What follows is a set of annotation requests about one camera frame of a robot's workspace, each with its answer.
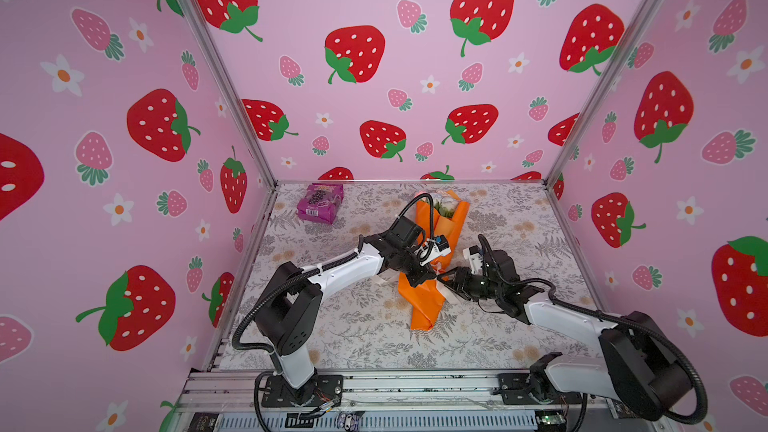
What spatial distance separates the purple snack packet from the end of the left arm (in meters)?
0.42

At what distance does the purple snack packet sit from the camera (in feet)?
3.48

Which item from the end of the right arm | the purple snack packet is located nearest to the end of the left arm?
the end of the right arm

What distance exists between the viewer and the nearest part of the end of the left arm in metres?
0.65

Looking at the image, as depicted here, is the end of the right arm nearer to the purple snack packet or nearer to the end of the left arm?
the end of the left arm
